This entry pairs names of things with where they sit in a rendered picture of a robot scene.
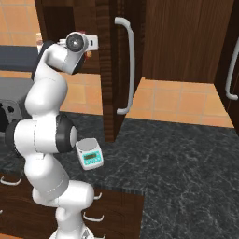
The open dark wood cabinet door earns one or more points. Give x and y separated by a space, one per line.
107 93

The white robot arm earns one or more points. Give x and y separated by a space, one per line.
43 140

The dark wood wall cabinet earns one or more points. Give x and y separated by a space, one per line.
56 18

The red white boxed food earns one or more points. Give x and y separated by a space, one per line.
88 54

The dark wood base cabinet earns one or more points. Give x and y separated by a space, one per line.
124 214

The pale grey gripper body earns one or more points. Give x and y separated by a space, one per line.
63 43

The dark blue range hood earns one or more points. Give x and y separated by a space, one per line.
15 57

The white teal digital scale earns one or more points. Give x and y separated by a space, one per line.
89 154

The closed dark wood cabinet door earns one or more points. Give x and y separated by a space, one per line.
186 37

